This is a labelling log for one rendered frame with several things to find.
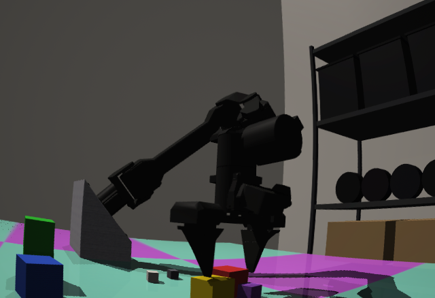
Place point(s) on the green rectangular block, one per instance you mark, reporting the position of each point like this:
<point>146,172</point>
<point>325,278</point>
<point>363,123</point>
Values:
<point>30,252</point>
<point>38,234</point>

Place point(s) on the yellow block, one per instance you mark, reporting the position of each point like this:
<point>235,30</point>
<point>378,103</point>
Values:
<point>212,287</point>

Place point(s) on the purple block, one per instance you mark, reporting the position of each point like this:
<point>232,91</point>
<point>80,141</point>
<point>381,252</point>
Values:
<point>249,290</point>

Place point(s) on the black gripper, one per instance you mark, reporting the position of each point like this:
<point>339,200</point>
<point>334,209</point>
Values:
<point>200,220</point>

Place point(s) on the red block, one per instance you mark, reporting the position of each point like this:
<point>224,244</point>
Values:
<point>240,275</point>

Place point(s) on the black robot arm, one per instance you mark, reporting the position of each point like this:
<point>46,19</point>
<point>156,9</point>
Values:
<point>245,137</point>

